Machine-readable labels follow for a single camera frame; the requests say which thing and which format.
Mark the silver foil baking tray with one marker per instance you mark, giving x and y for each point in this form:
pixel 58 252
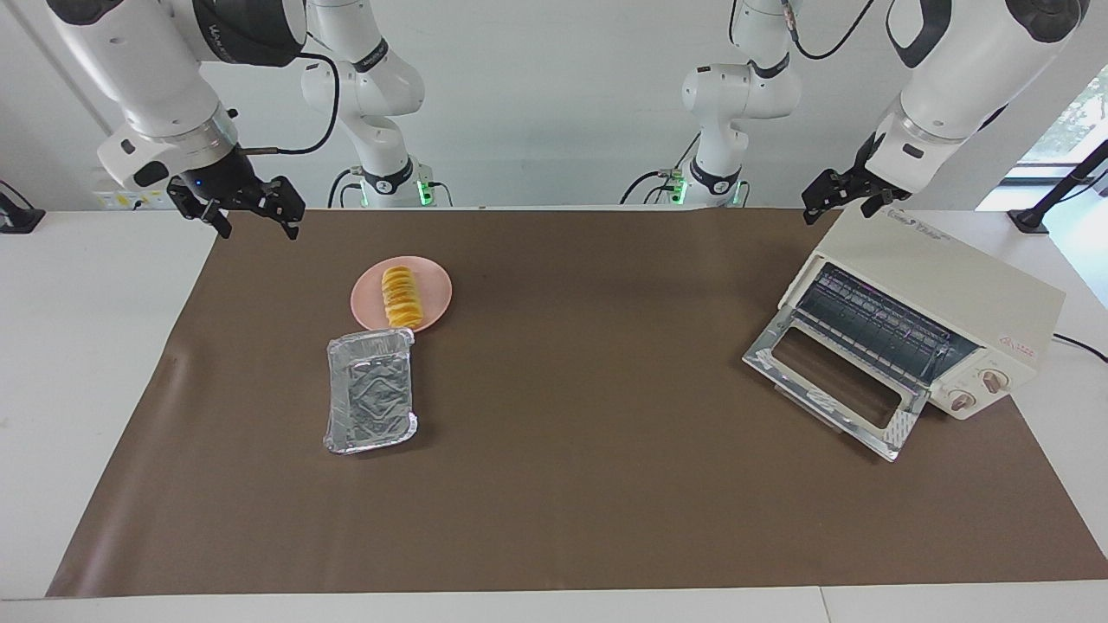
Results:
pixel 370 394

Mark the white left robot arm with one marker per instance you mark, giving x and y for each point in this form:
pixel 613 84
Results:
pixel 969 78

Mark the glass oven door metal frame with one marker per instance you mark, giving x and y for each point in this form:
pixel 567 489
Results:
pixel 770 350

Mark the round beige oven knob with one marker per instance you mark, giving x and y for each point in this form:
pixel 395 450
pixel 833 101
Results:
pixel 961 400
pixel 994 381

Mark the brown table mat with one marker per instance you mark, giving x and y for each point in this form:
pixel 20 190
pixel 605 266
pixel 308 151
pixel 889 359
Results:
pixel 606 484

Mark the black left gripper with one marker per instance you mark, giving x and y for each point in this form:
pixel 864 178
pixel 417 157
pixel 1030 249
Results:
pixel 861 182

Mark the yellow ridged bread roll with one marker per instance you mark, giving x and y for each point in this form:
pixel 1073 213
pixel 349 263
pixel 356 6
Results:
pixel 402 296

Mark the white wall socket box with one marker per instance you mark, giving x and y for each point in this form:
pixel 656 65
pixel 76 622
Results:
pixel 117 199

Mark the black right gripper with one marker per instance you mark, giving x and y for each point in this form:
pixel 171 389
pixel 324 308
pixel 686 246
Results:
pixel 221 177

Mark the black clamp mount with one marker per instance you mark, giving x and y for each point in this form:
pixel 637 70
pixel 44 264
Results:
pixel 17 218

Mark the bright window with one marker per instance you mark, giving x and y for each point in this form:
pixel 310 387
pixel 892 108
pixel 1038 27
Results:
pixel 1069 121

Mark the cream toaster oven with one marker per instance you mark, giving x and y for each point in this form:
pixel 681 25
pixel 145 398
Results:
pixel 935 272

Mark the pink round plate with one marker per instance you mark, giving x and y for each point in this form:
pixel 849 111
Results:
pixel 433 290

